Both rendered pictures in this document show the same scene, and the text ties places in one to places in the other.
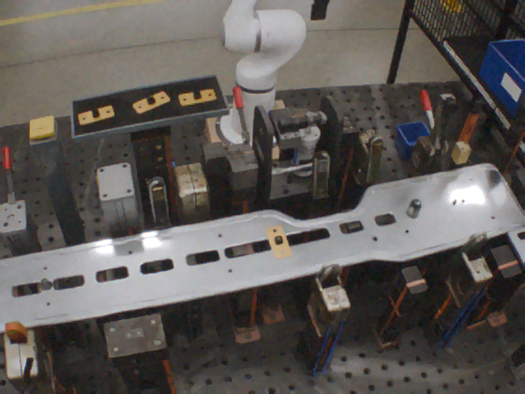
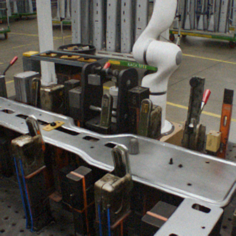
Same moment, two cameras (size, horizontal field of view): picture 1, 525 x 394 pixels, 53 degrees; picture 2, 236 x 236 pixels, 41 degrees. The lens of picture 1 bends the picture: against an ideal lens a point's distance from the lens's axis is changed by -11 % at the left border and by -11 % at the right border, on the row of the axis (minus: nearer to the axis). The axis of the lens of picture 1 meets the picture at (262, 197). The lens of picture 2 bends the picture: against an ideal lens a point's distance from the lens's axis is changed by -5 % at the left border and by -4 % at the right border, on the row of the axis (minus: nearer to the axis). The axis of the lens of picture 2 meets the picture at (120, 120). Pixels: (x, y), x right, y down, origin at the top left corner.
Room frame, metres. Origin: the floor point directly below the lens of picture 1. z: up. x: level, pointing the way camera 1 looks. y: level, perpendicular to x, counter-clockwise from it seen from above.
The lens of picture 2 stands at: (0.33, -1.05, 1.48)
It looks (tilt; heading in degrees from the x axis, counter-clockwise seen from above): 24 degrees down; 55
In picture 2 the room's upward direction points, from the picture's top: 1 degrees counter-clockwise
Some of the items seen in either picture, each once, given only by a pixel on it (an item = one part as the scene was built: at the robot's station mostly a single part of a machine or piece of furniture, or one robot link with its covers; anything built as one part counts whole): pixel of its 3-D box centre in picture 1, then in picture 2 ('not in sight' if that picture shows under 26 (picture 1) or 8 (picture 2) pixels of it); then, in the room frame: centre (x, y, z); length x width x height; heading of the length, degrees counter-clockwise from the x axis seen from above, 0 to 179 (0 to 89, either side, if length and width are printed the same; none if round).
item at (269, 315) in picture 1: (271, 273); (60, 161); (0.76, -0.04, 0.84); 0.13 x 0.05 x 0.29; 20
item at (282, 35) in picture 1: (270, 47); (161, 67); (1.31, 0.01, 1.11); 0.19 x 0.12 x 0.24; 108
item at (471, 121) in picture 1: (453, 165); (219, 164); (1.08, -0.52, 0.95); 0.03 x 0.01 x 0.50; 110
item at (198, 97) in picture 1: (197, 96); (86, 58); (1.02, 0.17, 1.17); 0.08 x 0.04 x 0.01; 112
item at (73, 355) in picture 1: (63, 318); not in sight; (0.56, 0.45, 0.84); 0.11 x 0.06 x 0.29; 20
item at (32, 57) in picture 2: (146, 106); (67, 58); (0.98, 0.29, 1.16); 0.37 x 0.14 x 0.02; 110
